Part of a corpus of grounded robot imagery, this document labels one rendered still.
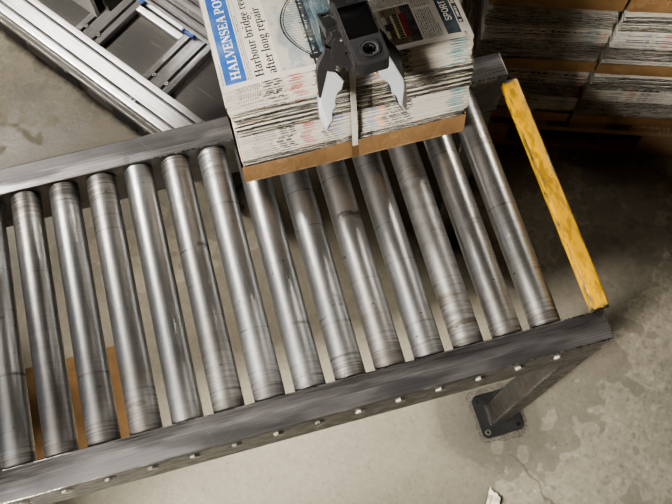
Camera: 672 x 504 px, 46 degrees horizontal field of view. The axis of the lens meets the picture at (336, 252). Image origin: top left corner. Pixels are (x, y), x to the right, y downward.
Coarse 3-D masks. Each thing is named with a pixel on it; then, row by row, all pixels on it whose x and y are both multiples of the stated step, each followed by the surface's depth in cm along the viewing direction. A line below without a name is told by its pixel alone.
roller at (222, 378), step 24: (168, 168) 136; (168, 192) 135; (192, 192) 135; (192, 216) 132; (192, 240) 131; (192, 264) 129; (192, 288) 128; (216, 288) 129; (192, 312) 128; (216, 312) 127; (216, 336) 125; (216, 360) 124; (216, 384) 122; (216, 408) 122
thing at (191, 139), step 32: (480, 64) 143; (480, 96) 146; (192, 128) 138; (224, 128) 138; (64, 160) 136; (96, 160) 136; (128, 160) 136; (160, 160) 137; (192, 160) 140; (0, 192) 134
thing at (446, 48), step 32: (384, 0) 118; (416, 0) 118; (448, 0) 118; (416, 32) 115; (448, 32) 114; (416, 64) 117; (448, 64) 118; (384, 96) 121; (416, 96) 123; (448, 96) 125; (384, 128) 128
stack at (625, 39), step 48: (480, 0) 186; (480, 48) 186; (528, 48) 184; (576, 48) 183; (624, 48) 182; (528, 96) 204; (576, 96) 203; (624, 96) 200; (576, 144) 224; (624, 144) 224
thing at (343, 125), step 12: (312, 0) 120; (324, 0) 119; (312, 12) 118; (348, 72) 115; (348, 84) 117; (360, 84) 117; (336, 96) 118; (348, 96) 119; (360, 96) 120; (336, 108) 121; (348, 108) 122; (360, 108) 122; (336, 120) 124; (348, 120) 124; (360, 120) 125; (336, 132) 126; (348, 132) 127; (360, 132) 128
